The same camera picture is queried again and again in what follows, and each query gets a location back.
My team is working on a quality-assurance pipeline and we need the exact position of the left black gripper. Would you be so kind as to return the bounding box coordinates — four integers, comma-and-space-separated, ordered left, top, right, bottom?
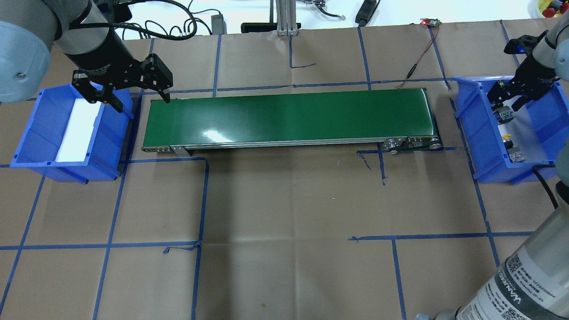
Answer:
72, 53, 173, 113

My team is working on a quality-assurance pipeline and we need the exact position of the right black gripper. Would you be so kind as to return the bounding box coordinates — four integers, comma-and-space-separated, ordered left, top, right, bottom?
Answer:
486, 76, 558, 112

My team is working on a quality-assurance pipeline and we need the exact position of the red push button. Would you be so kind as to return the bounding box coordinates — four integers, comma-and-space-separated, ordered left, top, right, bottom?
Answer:
493, 106, 516, 125

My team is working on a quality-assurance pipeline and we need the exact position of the yellow push button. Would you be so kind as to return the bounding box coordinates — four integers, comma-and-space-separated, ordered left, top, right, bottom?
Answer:
502, 134, 526, 164

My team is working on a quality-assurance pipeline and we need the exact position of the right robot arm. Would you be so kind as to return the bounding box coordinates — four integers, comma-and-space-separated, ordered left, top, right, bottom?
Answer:
435, 13, 569, 320

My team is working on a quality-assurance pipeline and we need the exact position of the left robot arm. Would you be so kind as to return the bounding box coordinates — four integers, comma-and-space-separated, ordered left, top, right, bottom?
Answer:
0, 0, 173, 112

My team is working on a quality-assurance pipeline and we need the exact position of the yellow plate of buttons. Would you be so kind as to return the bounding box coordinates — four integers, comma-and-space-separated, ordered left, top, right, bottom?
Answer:
537, 0, 569, 18

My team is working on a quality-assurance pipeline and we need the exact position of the white foam pad destination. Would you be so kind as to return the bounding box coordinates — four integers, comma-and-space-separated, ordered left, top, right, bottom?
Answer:
492, 100, 547, 162

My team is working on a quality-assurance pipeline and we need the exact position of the blue destination bin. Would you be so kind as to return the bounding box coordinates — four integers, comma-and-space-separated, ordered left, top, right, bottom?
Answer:
453, 76, 568, 184

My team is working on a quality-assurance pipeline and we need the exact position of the white foam pad source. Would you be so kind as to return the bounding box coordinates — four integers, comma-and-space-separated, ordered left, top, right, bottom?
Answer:
55, 99, 102, 163

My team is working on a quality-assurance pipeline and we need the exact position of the blue source bin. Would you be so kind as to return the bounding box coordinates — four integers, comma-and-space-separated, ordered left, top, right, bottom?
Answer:
10, 84, 133, 184

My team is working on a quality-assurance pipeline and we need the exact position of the small red led board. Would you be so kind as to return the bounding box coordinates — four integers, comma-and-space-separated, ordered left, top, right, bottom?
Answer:
420, 18, 442, 27

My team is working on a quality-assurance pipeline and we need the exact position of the green conveyor belt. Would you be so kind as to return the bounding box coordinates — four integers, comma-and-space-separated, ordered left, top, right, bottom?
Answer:
141, 88, 442, 154

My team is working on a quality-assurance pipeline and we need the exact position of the black braided cable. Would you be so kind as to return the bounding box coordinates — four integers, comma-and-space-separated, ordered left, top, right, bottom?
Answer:
532, 164, 560, 209

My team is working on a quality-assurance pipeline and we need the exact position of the red black conveyor wire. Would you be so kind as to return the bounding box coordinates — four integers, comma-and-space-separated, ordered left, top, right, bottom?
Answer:
396, 24, 441, 89

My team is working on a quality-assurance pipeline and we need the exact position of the aluminium frame post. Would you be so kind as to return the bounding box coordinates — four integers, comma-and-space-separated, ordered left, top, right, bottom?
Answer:
275, 0, 298, 36

